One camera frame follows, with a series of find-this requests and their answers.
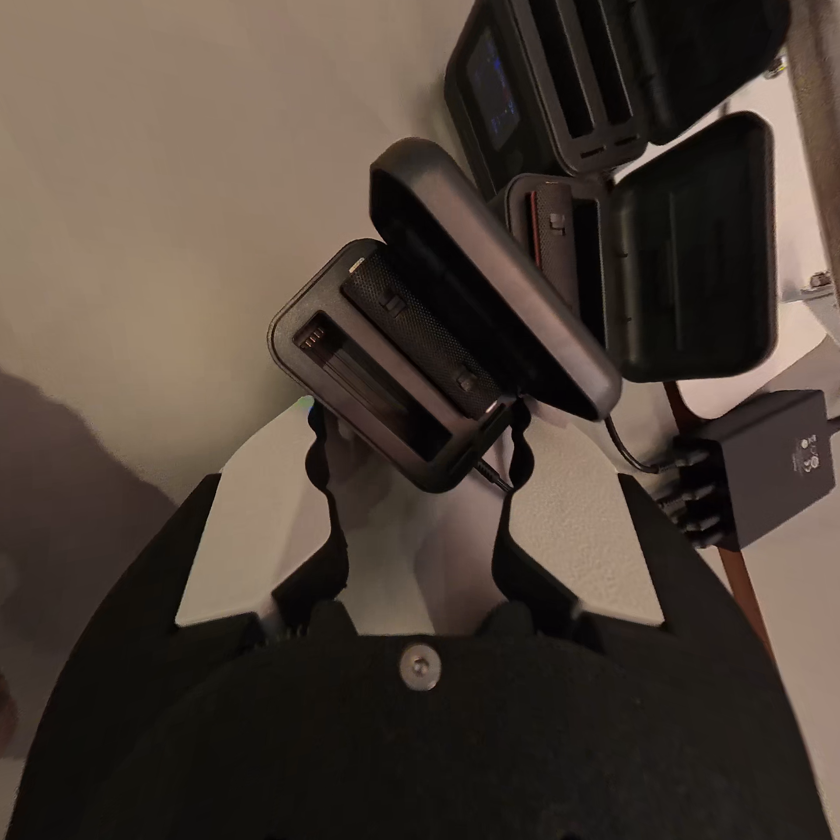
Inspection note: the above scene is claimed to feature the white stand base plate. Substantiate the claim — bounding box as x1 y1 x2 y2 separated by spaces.
774 298 840 421

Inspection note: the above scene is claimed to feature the black charging cable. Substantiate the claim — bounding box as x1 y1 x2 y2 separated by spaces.
656 482 723 519
679 515 726 549
600 413 723 475
474 458 514 494

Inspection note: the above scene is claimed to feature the black charging hub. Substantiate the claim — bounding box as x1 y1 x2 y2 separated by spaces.
656 389 836 551

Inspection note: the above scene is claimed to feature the black battery charging case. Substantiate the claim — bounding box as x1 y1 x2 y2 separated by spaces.
443 0 791 201
267 136 623 494
489 110 778 385

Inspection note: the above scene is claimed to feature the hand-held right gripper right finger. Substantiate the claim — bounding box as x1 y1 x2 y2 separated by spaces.
491 397 665 627

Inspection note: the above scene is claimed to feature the black battery orange rim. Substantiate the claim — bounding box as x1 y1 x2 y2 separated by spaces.
341 251 503 421
523 185 580 316

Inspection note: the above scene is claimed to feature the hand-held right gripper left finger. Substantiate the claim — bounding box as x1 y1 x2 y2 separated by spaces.
174 399 350 631

